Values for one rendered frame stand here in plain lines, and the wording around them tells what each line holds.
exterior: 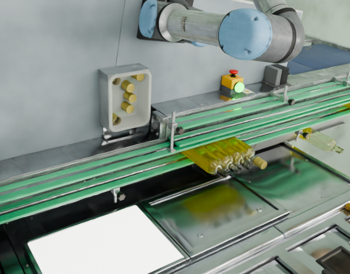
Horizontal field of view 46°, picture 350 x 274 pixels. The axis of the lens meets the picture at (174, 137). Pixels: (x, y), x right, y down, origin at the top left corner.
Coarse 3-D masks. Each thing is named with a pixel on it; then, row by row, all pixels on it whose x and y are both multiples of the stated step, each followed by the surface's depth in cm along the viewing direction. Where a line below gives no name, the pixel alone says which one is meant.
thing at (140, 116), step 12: (132, 72) 145; (144, 72) 148; (108, 84) 142; (120, 84) 153; (144, 84) 154; (108, 96) 145; (120, 96) 155; (144, 96) 156; (108, 108) 147; (120, 108) 157; (144, 108) 158; (132, 120) 159; (144, 120) 159
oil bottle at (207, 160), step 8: (184, 152) 168; (192, 152) 163; (200, 152) 160; (208, 152) 160; (192, 160) 164; (200, 160) 159; (208, 160) 155; (216, 160) 155; (208, 168) 156; (216, 168) 154
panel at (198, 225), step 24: (168, 192) 160; (192, 192) 162; (216, 192) 163; (240, 192) 164; (96, 216) 145; (168, 216) 148; (192, 216) 149; (216, 216) 150; (240, 216) 150; (264, 216) 150; (288, 216) 155; (24, 240) 132; (168, 240) 136; (192, 240) 137; (216, 240) 137; (168, 264) 126
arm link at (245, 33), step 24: (144, 24) 128; (168, 24) 122; (192, 24) 112; (216, 24) 105; (240, 24) 94; (264, 24) 93; (288, 24) 98; (240, 48) 95; (264, 48) 95; (288, 48) 99
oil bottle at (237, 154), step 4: (220, 140) 169; (224, 140) 170; (216, 144) 168; (220, 144) 166; (224, 144) 167; (228, 144) 167; (224, 148) 164; (228, 148) 164; (232, 148) 164; (236, 148) 164; (228, 152) 162; (232, 152) 161; (236, 152) 161; (240, 152) 162; (232, 156) 160; (236, 156) 160; (240, 156) 160; (236, 160) 160; (236, 164) 161
